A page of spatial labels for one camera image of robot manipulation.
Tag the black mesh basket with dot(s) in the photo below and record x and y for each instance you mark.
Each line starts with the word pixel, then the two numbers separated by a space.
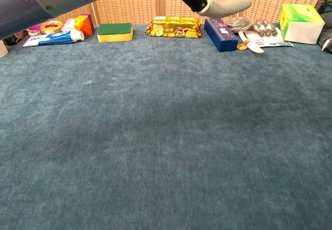
pixel 324 2

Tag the dark grey cloth bundle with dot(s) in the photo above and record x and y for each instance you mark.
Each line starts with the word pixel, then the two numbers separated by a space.
pixel 327 32

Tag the white printed card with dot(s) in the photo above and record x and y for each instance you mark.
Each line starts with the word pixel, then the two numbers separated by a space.
pixel 275 41

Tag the round red gold tin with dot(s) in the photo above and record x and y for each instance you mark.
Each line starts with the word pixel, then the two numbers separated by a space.
pixel 51 27

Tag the green white tissue box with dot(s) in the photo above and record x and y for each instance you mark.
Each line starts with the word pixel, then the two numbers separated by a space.
pixel 301 25

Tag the navy blue long box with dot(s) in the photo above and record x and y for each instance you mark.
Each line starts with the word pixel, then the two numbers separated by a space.
pixel 220 34

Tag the white wooden spoon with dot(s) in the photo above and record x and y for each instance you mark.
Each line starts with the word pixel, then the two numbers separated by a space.
pixel 252 47

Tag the gold biscuit pack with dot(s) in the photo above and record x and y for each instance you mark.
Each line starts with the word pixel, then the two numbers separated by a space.
pixel 173 27

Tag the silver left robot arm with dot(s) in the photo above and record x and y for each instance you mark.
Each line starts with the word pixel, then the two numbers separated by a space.
pixel 39 1

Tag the dark foil bag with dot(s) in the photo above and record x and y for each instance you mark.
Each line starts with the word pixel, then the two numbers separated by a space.
pixel 238 23

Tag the green yellow sponge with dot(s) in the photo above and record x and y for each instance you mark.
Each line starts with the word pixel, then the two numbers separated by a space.
pixel 115 32

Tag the silver battery pack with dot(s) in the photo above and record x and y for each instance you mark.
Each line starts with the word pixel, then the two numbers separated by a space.
pixel 264 28

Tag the orange purple block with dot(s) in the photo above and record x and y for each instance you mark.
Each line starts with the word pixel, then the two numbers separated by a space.
pixel 85 25

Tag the small orange wrapper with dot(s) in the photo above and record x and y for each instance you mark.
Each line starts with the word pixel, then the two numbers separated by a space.
pixel 242 45

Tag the blue white toothpaste tube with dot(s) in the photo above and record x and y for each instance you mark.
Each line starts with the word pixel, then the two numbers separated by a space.
pixel 54 38

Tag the small pink box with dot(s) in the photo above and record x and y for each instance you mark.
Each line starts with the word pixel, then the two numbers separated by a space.
pixel 68 24

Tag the blue fabric table cloth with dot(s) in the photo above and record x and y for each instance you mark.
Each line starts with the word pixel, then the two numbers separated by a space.
pixel 160 136

